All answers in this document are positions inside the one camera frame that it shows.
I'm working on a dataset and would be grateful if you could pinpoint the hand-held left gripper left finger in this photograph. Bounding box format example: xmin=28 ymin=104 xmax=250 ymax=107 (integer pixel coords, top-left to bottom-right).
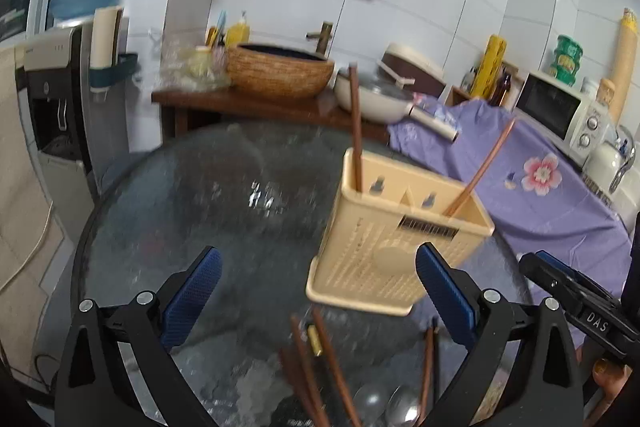
xmin=55 ymin=246 xmax=223 ymax=427

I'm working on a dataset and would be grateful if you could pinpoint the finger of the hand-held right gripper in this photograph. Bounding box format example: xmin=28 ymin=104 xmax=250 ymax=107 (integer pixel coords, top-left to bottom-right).
xmin=536 ymin=250 xmax=613 ymax=298
xmin=519 ymin=253 xmax=622 ymax=319

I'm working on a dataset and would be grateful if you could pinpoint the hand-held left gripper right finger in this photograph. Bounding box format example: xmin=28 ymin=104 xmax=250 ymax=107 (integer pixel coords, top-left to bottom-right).
xmin=416 ymin=243 xmax=586 ymax=427

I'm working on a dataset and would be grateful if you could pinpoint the beige plastic utensil holder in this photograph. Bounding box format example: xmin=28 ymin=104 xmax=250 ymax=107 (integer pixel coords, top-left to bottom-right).
xmin=306 ymin=148 xmax=496 ymax=318

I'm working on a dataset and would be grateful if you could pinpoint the brown wooden chopstick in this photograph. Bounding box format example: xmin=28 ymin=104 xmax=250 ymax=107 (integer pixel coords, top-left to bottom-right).
xmin=279 ymin=348 xmax=317 ymax=427
xmin=432 ymin=326 xmax=442 ymax=408
xmin=312 ymin=308 xmax=362 ymax=427
xmin=442 ymin=119 xmax=517 ymax=218
xmin=419 ymin=326 xmax=434 ymax=419
xmin=348 ymin=64 xmax=364 ymax=190
xmin=291 ymin=316 xmax=330 ymax=427

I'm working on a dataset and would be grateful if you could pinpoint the metal spoon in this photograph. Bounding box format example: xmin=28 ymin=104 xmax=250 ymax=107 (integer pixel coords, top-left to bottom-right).
xmin=352 ymin=382 xmax=387 ymax=427
xmin=385 ymin=384 xmax=422 ymax=427

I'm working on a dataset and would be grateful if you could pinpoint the black chopstick with gold band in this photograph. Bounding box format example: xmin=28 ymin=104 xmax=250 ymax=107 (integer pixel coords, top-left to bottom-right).
xmin=306 ymin=325 xmax=326 ymax=359

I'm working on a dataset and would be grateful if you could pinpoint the person's right hand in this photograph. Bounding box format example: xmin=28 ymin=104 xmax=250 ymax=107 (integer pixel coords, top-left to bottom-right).
xmin=592 ymin=357 xmax=633 ymax=404

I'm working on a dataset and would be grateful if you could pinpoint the purple floral cloth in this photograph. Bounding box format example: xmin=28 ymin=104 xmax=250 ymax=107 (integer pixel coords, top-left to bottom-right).
xmin=389 ymin=94 xmax=637 ymax=360

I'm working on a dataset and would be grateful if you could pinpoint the white electric kettle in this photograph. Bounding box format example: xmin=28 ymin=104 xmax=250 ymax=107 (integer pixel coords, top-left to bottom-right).
xmin=582 ymin=127 xmax=638 ymax=208

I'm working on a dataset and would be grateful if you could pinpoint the white microwave oven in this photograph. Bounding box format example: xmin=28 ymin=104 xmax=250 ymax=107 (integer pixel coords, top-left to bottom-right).
xmin=515 ymin=71 xmax=611 ymax=158

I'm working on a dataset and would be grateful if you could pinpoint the dark brown glass bottle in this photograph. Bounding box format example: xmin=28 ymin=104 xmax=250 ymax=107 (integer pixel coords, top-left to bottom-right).
xmin=490 ymin=72 xmax=512 ymax=108

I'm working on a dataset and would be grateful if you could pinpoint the small wooden box shelf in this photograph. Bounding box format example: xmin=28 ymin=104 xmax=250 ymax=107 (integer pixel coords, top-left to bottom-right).
xmin=445 ymin=62 xmax=526 ymax=108

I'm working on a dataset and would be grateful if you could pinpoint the dark wooden counter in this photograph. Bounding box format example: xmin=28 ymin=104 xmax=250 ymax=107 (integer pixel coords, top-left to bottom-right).
xmin=151 ymin=86 xmax=391 ymax=146

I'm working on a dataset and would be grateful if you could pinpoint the stack of green cans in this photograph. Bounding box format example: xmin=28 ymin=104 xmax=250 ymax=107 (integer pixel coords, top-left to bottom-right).
xmin=550 ymin=34 xmax=584 ymax=88

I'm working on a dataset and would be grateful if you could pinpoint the yellow wrap roll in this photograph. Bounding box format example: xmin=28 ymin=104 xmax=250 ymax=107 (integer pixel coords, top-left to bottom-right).
xmin=470 ymin=34 xmax=506 ymax=100

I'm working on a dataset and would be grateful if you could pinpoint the cream pan with glass lid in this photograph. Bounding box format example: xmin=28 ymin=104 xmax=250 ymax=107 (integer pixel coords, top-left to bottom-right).
xmin=334 ymin=69 xmax=460 ymax=143

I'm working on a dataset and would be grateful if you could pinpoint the tall beige roll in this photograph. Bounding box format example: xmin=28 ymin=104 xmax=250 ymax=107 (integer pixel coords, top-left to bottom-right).
xmin=611 ymin=8 xmax=639 ymax=118

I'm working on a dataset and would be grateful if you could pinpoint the white and brown rice cooker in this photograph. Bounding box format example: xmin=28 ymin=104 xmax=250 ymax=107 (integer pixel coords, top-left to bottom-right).
xmin=377 ymin=43 xmax=446 ymax=98

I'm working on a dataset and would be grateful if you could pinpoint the clear plastic bag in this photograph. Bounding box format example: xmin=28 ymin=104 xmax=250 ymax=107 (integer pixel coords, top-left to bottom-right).
xmin=159 ymin=34 xmax=232 ymax=94

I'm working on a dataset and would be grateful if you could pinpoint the water dispenser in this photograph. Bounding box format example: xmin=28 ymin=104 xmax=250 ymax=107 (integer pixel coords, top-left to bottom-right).
xmin=22 ymin=24 xmax=101 ymax=233

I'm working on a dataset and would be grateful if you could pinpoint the woven pattern sink basin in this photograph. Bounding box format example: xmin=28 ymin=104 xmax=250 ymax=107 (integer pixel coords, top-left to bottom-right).
xmin=226 ymin=43 xmax=335 ymax=102

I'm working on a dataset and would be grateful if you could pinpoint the toothbrush cup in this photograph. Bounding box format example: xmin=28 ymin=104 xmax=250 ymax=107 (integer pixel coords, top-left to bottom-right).
xmin=207 ymin=10 xmax=227 ymax=48

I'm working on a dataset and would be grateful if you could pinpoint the yellow soap bottle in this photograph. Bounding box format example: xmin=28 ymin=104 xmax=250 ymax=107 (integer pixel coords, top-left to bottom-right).
xmin=226 ymin=11 xmax=250 ymax=49

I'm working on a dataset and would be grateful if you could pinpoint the paper cup dispenser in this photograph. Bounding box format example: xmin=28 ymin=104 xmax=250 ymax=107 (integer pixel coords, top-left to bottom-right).
xmin=89 ymin=6 xmax=139 ymax=100

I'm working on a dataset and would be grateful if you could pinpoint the bronze faucet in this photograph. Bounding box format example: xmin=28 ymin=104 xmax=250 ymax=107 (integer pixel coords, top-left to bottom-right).
xmin=306 ymin=22 xmax=334 ymax=56

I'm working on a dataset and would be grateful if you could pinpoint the white power cord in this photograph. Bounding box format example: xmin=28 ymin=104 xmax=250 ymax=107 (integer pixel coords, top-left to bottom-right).
xmin=0 ymin=202 xmax=55 ymax=294

